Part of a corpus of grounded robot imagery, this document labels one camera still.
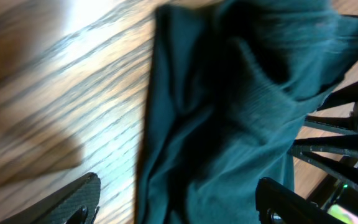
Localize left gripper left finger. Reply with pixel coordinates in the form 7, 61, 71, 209
0, 172, 101, 224

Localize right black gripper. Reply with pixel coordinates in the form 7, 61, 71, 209
288, 82, 358, 223

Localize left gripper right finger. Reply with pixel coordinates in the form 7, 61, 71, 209
255, 177, 350, 224

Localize dark navy shirt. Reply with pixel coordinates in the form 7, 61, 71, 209
135, 0, 358, 224

